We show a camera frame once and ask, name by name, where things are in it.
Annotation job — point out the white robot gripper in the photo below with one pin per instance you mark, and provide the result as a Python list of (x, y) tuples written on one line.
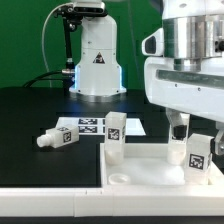
[(200, 93)]

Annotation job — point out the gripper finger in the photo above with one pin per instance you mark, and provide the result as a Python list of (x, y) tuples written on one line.
[(219, 139)]

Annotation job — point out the white square table top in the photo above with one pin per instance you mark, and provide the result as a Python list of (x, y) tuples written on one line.
[(143, 164)]

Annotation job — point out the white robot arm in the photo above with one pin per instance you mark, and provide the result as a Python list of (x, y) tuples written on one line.
[(184, 69)]

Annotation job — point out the black camera on stand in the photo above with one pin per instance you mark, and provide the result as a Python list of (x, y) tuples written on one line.
[(72, 15)]

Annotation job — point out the paper sheet with markers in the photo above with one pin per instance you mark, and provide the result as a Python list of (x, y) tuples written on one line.
[(96, 126)]

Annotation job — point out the white L-shaped fence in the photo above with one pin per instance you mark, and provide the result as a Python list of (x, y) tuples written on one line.
[(117, 200)]

